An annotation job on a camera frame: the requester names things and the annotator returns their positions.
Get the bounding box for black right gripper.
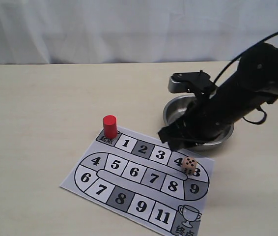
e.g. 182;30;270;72
158;76;272;151

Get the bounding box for wooden die black pips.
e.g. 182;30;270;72
182;157;197;175

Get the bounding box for red cylinder game piece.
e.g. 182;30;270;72
102;115;117;139

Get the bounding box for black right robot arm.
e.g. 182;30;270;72
158;43;278;151

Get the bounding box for stainless steel bowl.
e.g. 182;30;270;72
163;94;234;152

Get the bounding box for paper number game board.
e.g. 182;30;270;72
60;127;214;236

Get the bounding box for white backdrop curtain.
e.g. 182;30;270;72
0;0;278;64

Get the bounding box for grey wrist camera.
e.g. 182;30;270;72
167;70;217;95

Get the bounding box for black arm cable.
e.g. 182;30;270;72
202;11;278;125

